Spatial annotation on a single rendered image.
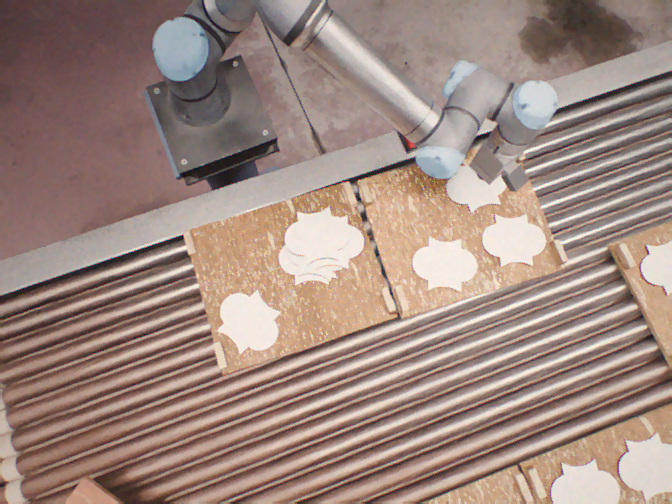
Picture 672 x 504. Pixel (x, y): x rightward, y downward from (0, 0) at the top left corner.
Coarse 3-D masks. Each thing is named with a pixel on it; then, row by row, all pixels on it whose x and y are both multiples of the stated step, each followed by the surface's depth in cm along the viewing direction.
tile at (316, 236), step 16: (304, 224) 119; (320, 224) 119; (336, 224) 120; (288, 240) 118; (304, 240) 118; (320, 240) 118; (336, 240) 119; (304, 256) 117; (320, 256) 117; (336, 256) 118
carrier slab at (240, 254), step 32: (320, 192) 127; (224, 224) 125; (256, 224) 125; (288, 224) 125; (352, 224) 125; (224, 256) 122; (256, 256) 123; (224, 288) 121; (256, 288) 121; (288, 288) 121; (320, 288) 121; (352, 288) 121; (288, 320) 119; (320, 320) 119; (352, 320) 119; (384, 320) 119; (256, 352) 117; (288, 352) 117
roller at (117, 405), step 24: (624, 216) 129; (648, 216) 129; (576, 240) 127; (216, 360) 119; (168, 384) 116; (192, 384) 117; (96, 408) 115; (120, 408) 115; (24, 432) 114; (48, 432) 113; (0, 456) 113
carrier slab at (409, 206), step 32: (384, 192) 127; (416, 192) 127; (512, 192) 128; (384, 224) 125; (416, 224) 125; (448, 224) 126; (480, 224) 126; (544, 224) 126; (384, 256) 123; (480, 256) 124; (544, 256) 124; (416, 288) 121; (448, 288) 121; (480, 288) 122
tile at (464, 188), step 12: (468, 168) 128; (456, 180) 127; (468, 180) 127; (480, 180) 127; (456, 192) 127; (468, 192) 127; (480, 192) 127; (492, 192) 127; (468, 204) 126; (480, 204) 126; (492, 204) 127
